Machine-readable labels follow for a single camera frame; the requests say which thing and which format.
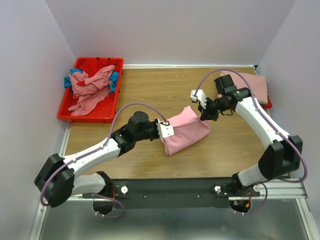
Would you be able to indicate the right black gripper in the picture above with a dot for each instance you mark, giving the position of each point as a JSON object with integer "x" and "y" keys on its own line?
{"x": 206, "y": 114}

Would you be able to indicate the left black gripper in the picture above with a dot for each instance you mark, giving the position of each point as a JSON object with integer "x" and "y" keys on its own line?
{"x": 154, "y": 124}

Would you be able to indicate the light pink t shirt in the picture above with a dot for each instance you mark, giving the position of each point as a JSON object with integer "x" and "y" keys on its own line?
{"x": 188, "y": 130}

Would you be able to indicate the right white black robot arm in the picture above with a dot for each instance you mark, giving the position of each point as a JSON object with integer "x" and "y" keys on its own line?
{"x": 282, "y": 151}

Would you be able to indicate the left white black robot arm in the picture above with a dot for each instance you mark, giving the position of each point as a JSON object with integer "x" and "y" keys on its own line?
{"x": 56, "y": 179}

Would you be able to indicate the red plastic bin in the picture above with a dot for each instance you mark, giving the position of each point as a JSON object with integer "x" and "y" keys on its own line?
{"x": 104, "y": 111}

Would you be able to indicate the folded dusty pink shirt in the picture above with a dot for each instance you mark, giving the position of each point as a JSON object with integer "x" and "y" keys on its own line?
{"x": 256, "y": 82}

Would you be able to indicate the folded red shirt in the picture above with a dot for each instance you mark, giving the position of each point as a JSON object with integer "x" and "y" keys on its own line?
{"x": 268, "y": 105}

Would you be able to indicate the blue crumpled shirt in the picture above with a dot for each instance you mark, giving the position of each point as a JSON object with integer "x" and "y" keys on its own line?
{"x": 113, "y": 79}

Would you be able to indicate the crumpled dusty pink shirt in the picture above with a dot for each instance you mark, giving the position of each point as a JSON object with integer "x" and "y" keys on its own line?
{"x": 90, "y": 90}

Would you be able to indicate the red shirt in bin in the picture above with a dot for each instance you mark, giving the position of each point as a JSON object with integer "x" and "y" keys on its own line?
{"x": 91, "y": 65}

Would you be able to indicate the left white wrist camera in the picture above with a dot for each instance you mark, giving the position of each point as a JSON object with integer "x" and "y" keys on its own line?
{"x": 164, "y": 129}

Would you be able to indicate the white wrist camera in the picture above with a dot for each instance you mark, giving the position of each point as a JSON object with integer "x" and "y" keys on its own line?
{"x": 164, "y": 129}
{"x": 198, "y": 96}

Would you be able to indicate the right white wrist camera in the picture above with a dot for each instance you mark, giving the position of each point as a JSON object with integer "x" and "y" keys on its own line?
{"x": 198, "y": 96}

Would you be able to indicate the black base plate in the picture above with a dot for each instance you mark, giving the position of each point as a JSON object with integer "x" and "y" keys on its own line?
{"x": 172, "y": 193}

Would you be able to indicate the aluminium rail frame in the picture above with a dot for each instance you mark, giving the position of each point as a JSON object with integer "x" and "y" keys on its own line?
{"x": 279, "y": 188}

